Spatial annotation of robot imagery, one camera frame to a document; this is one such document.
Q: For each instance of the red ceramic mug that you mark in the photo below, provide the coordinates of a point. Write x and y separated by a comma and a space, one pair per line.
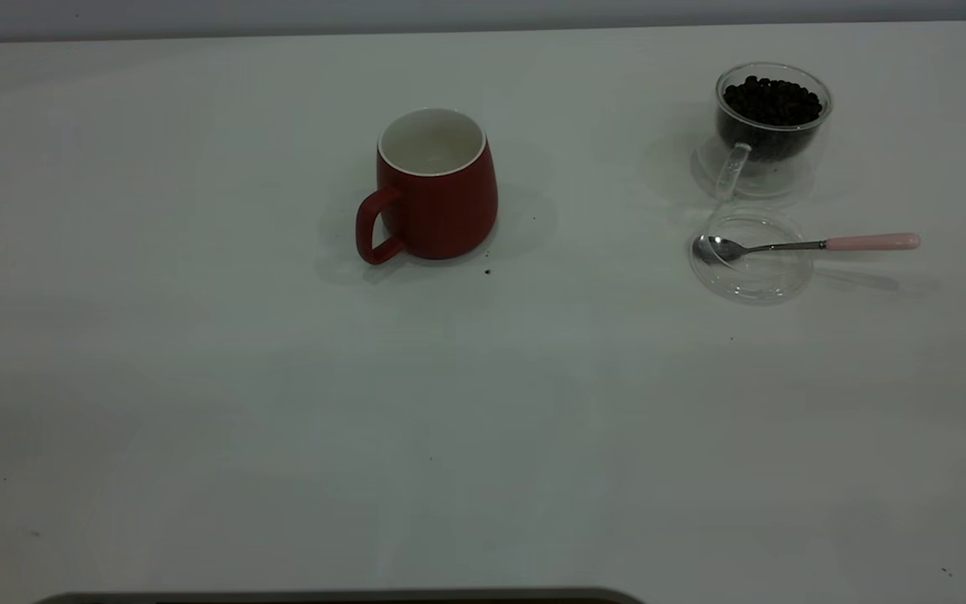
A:
441, 210

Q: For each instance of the dark coffee beans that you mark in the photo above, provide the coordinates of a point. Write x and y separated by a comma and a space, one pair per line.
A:
772, 101

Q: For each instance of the clear glass saucer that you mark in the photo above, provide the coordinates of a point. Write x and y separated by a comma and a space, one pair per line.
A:
764, 281

